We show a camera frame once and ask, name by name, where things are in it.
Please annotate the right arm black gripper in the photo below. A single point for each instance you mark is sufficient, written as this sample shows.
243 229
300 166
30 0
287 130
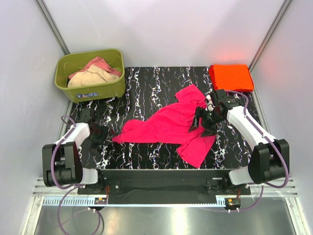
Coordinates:
199 113

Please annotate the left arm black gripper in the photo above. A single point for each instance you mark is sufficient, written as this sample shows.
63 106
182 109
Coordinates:
105 133

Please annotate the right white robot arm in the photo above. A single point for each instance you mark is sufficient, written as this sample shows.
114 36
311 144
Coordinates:
269 159

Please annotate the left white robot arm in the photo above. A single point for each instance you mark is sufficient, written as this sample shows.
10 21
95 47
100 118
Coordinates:
61 160

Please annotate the folded orange t shirt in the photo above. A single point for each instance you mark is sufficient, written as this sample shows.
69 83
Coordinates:
231 77

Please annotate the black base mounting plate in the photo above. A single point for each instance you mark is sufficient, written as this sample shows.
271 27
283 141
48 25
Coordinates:
163 184

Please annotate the olive green plastic bin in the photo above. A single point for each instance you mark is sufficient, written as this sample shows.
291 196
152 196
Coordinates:
72 63

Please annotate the beige t shirt in bin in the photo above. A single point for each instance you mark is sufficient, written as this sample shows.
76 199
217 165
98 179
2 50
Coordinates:
92 76

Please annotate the dusty pink t shirt in bin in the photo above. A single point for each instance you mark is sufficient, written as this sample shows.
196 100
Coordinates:
101 63

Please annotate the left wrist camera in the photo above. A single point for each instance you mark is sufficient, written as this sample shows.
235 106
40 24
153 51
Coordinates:
87 115

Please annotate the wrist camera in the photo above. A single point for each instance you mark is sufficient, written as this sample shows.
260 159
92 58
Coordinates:
87 115
220 97

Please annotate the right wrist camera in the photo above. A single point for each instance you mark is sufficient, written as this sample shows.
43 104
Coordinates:
220 97

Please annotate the aluminium rail frame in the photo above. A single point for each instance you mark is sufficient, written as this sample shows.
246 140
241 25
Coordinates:
134 208

